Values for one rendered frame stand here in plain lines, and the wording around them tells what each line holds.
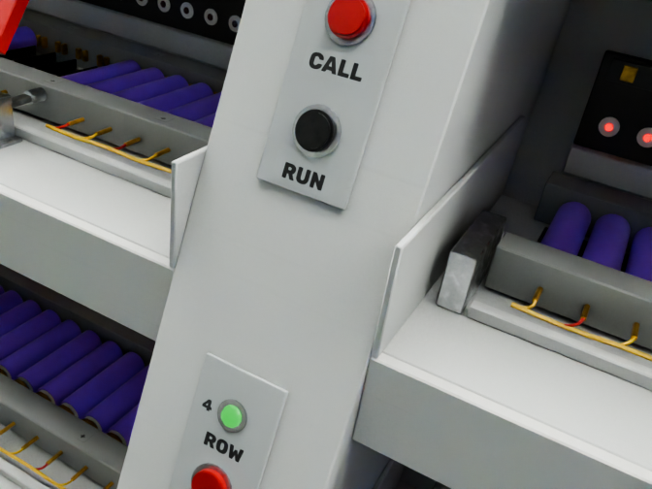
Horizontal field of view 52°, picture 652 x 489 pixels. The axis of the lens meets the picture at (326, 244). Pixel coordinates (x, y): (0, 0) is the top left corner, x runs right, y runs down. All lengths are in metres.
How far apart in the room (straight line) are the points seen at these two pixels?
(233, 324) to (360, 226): 0.07
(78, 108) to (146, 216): 0.11
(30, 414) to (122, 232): 0.18
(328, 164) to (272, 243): 0.04
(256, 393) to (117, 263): 0.09
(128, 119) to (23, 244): 0.09
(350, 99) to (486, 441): 0.14
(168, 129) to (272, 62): 0.12
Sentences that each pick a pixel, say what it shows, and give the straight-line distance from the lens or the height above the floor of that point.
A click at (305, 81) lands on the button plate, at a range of 0.26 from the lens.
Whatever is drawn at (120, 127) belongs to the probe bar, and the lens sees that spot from 0.40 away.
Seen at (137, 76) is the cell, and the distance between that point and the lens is 0.47.
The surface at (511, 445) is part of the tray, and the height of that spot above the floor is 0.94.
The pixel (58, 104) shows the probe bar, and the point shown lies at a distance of 0.43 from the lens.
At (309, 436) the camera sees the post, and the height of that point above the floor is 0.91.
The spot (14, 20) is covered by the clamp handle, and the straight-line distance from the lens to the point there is 0.40.
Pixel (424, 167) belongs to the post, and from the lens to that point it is 0.24.
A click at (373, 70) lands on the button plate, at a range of 0.25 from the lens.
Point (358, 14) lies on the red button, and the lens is 0.25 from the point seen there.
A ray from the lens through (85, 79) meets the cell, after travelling 0.46.
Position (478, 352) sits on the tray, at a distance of 0.28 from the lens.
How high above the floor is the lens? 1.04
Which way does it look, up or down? 11 degrees down
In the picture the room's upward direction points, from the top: 17 degrees clockwise
